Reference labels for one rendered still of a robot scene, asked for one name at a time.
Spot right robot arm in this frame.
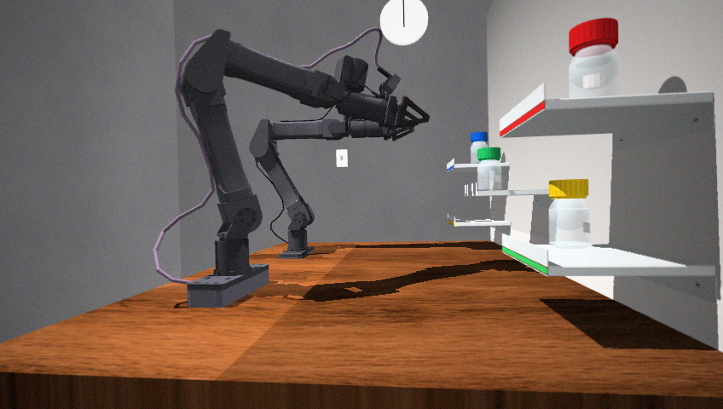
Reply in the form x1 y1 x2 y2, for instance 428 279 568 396
179 29 368 291

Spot translucent bottle with red cap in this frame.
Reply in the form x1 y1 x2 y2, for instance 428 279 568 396
569 18 620 98

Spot white bottle with blue cap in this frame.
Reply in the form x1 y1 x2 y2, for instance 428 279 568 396
471 132 488 164

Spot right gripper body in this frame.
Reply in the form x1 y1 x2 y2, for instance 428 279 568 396
359 75 402 128

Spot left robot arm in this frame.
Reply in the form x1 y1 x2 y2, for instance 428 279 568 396
249 115 367 257

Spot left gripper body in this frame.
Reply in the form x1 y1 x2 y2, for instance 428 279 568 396
366 120 391 141

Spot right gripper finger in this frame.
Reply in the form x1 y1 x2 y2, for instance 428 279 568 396
396 95 430 127
387 104 418 130

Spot clear bottle with green cap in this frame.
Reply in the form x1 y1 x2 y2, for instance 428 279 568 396
477 147 501 191

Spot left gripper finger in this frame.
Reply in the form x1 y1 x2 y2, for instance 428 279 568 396
392 127 414 141
391 126 415 135

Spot white bottle with yellow cap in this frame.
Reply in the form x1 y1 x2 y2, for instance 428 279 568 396
549 179 590 249

